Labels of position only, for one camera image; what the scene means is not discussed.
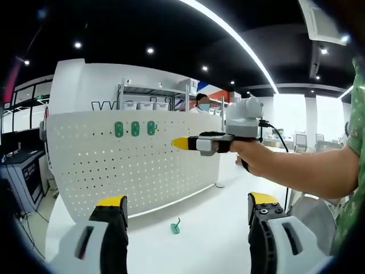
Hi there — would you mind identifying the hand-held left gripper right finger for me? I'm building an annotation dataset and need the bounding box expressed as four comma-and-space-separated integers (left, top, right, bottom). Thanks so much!
246, 192, 334, 274

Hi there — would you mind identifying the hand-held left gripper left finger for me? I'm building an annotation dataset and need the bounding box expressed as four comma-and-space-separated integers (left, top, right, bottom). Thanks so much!
55, 194, 129, 274

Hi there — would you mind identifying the white perforated mounting plate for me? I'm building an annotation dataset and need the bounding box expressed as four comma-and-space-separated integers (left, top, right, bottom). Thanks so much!
45, 110, 222, 223

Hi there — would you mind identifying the person's right hand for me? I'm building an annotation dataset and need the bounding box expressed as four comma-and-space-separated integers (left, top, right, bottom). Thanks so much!
230, 139, 275, 177

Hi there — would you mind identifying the grey metal shelf rack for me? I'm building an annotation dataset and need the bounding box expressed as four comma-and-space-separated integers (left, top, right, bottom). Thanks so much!
118, 78, 190, 112

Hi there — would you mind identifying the curved ceiling light strip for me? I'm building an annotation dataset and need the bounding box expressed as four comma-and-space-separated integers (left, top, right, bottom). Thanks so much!
179, 0, 280, 94

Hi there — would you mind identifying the dark equipment cabinet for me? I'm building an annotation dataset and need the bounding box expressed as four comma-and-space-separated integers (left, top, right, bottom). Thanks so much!
0, 148, 48, 213

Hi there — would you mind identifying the person in green shirt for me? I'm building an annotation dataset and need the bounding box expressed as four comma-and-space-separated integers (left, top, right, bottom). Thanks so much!
330, 55, 365, 257

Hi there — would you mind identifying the white ceiling air vent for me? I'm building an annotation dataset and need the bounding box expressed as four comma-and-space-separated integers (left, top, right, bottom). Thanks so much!
298, 0, 351, 46

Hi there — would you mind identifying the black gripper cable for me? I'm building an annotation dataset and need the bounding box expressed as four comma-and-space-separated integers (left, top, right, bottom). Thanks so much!
263, 121, 290, 206

